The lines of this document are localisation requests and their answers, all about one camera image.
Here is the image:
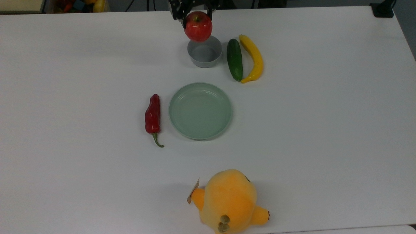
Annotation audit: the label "small grey metal bowl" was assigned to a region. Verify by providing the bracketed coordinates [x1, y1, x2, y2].
[187, 35, 223, 68]

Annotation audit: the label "box of colourful toys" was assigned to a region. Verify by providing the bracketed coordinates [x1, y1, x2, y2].
[45, 0, 111, 14]

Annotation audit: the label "wooden board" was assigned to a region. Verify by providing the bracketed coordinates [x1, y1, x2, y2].
[0, 0, 45, 15]

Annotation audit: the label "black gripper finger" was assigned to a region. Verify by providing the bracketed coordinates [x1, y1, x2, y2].
[168, 0, 188, 29]
[203, 0, 217, 20]

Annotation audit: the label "cardboard hang tag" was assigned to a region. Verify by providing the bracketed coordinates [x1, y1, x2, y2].
[187, 178, 200, 204]

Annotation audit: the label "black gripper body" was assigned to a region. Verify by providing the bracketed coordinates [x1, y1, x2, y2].
[186, 0, 206, 13]

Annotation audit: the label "orange plush hamster toy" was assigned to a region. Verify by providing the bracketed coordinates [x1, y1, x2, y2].
[190, 169, 271, 234]

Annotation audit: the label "yellow banana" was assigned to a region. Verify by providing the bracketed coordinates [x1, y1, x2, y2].
[239, 34, 264, 84]

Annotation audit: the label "red chili pepper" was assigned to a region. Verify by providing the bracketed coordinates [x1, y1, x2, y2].
[145, 94, 165, 148]

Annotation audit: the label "green cucumber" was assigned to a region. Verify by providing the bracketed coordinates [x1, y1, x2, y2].
[227, 38, 243, 82]

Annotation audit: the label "red apple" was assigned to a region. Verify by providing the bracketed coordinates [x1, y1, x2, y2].
[184, 11, 213, 43]

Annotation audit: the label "pale green round plate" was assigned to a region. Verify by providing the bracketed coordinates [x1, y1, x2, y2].
[168, 82, 233, 140]

